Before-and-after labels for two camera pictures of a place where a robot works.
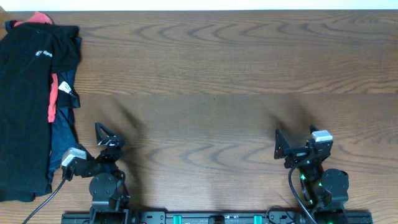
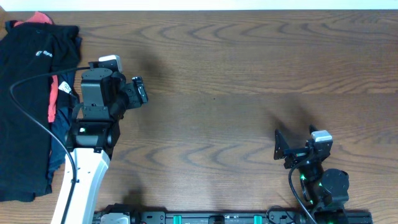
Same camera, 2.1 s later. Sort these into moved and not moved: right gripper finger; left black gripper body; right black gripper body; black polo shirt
Moved: left black gripper body
Not moved: right black gripper body; black polo shirt; right gripper finger
